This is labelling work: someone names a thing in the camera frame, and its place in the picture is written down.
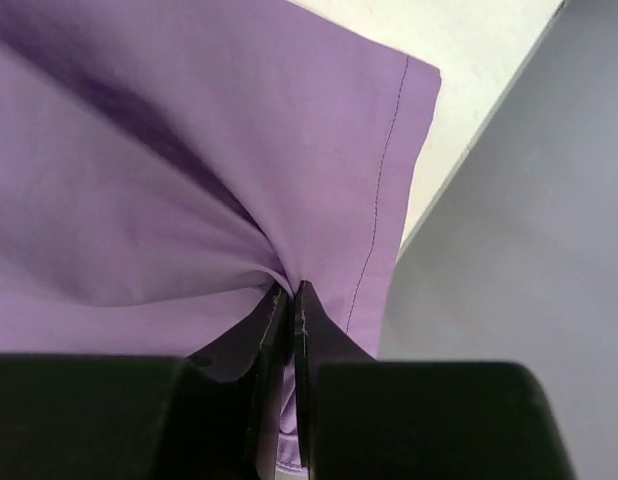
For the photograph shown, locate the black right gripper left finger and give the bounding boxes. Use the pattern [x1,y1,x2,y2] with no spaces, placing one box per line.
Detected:
[0,286,289,479]

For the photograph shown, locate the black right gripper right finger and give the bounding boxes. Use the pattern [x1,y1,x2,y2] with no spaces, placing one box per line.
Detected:
[294,281,572,479]

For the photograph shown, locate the purple trousers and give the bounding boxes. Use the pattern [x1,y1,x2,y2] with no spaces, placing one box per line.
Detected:
[0,1,442,474]

